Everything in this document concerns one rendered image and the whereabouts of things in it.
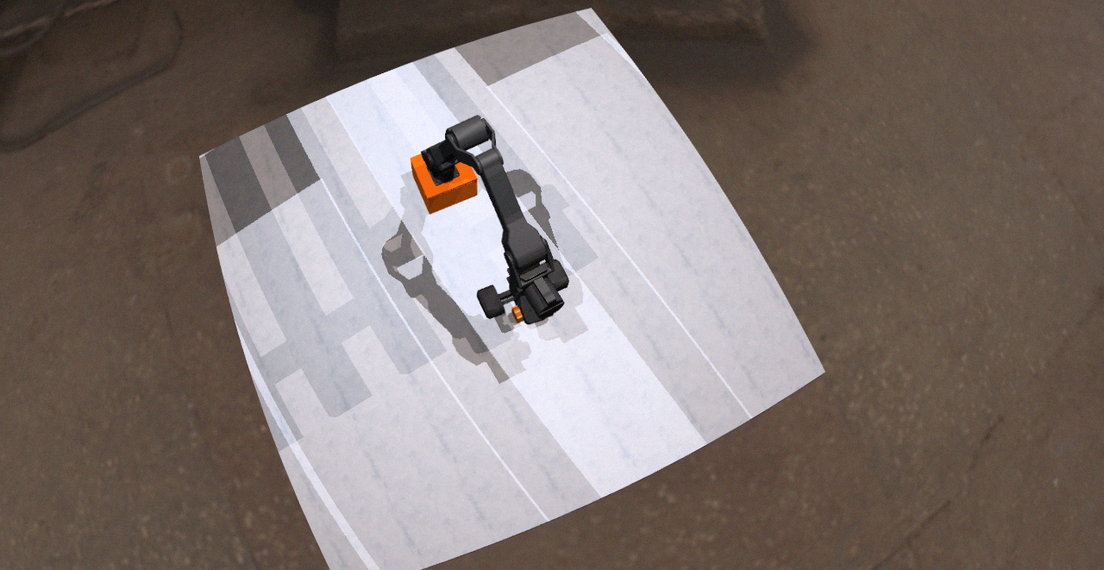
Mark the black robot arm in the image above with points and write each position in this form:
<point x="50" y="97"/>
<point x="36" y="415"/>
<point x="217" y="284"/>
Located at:
<point x="524" y="247"/>

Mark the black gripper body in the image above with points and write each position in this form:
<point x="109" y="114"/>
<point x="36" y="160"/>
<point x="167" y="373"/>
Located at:
<point x="492" y="304"/>

